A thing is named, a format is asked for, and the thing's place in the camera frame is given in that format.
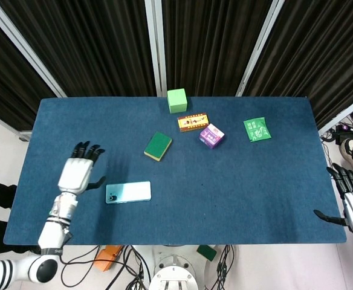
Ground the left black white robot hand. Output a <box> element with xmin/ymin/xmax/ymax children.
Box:
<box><xmin>57</xmin><ymin>141</ymin><xmax>107</xmax><ymax>196</ymax></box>

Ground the light blue smartphone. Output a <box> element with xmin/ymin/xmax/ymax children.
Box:
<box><xmin>105</xmin><ymin>181</ymin><xmax>152</xmax><ymax>205</ymax></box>

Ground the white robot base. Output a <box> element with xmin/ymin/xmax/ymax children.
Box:
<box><xmin>148</xmin><ymin>245</ymin><xmax>207</xmax><ymax>290</ymax></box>

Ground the black electronic device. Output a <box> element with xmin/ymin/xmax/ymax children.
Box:
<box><xmin>333</xmin><ymin>125</ymin><xmax>353</xmax><ymax>143</ymax></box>

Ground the orange translucent plastic piece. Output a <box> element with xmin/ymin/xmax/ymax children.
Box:
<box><xmin>92</xmin><ymin>245</ymin><xmax>125</xmax><ymax>272</ymax></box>

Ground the white black shoe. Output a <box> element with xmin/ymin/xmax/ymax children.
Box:
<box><xmin>341</xmin><ymin>138</ymin><xmax>353</xmax><ymax>166</ymax></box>

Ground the green yellow sponge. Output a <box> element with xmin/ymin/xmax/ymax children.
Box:
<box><xmin>143</xmin><ymin>131</ymin><xmax>173</xmax><ymax>163</ymax></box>

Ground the dark brown pleated curtain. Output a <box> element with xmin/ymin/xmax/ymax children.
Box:
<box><xmin>245</xmin><ymin>0</ymin><xmax>353</xmax><ymax>127</ymax></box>
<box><xmin>161</xmin><ymin>0</ymin><xmax>276</xmax><ymax>97</ymax></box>
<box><xmin>0</xmin><ymin>8</ymin><xmax>58</xmax><ymax>131</ymax></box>
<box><xmin>0</xmin><ymin>0</ymin><xmax>159</xmax><ymax>97</ymax></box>

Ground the light green cube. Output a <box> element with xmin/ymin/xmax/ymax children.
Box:
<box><xmin>166</xmin><ymin>88</ymin><xmax>189</xmax><ymax>114</ymax></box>

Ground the green flat sachet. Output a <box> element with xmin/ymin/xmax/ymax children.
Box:
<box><xmin>243</xmin><ymin>116</ymin><xmax>272</xmax><ymax>142</ymax></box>

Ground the yellow red printed box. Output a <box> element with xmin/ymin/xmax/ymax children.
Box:
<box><xmin>176</xmin><ymin>112</ymin><xmax>210</xmax><ymax>134</ymax></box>

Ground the blue fabric table cover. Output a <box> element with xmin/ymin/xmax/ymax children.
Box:
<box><xmin>3</xmin><ymin>96</ymin><xmax>348</xmax><ymax>246</ymax></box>

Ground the purple tissue pack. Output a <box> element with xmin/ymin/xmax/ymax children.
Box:
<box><xmin>199</xmin><ymin>123</ymin><xmax>226</xmax><ymax>149</ymax></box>

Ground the dark green pad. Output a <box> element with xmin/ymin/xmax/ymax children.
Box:
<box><xmin>196</xmin><ymin>245</ymin><xmax>218</xmax><ymax>261</ymax></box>

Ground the white frame bar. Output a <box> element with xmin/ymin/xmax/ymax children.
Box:
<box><xmin>317</xmin><ymin>90</ymin><xmax>353</xmax><ymax>135</ymax></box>

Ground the white frame post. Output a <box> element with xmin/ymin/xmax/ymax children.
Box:
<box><xmin>235</xmin><ymin>0</ymin><xmax>286</xmax><ymax>97</ymax></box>
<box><xmin>0</xmin><ymin>0</ymin><xmax>68</xmax><ymax>98</ymax></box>
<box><xmin>144</xmin><ymin>0</ymin><xmax>167</xmax><ymax>97</ymax></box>

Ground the black cable bundle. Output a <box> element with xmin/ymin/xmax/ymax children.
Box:
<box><xmin>214</xmin><ymin>245</ymin><xmax>241</xmax><ymax>290</ymax></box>

